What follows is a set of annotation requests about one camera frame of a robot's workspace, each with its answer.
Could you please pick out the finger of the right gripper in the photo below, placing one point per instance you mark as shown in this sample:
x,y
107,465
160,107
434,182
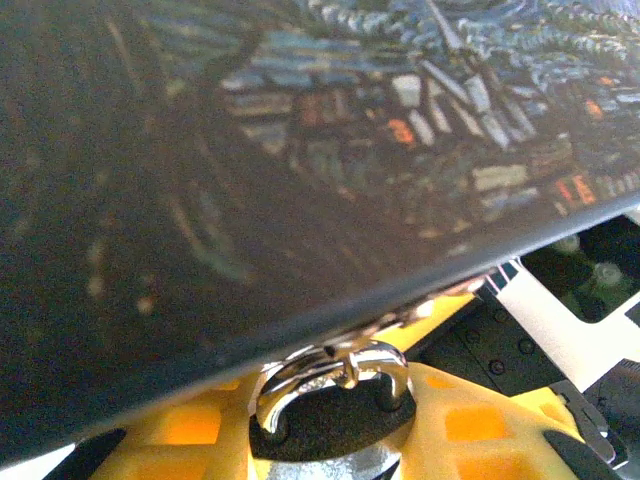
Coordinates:
x,y
435,317

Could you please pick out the starry night painted tin box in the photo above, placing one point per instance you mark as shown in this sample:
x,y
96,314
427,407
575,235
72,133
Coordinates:
x,y
250,175

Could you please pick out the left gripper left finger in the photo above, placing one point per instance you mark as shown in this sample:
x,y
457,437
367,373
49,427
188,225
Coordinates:
x,y
185,435

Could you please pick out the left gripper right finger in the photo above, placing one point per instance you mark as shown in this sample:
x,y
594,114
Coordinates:
x,y
475,430

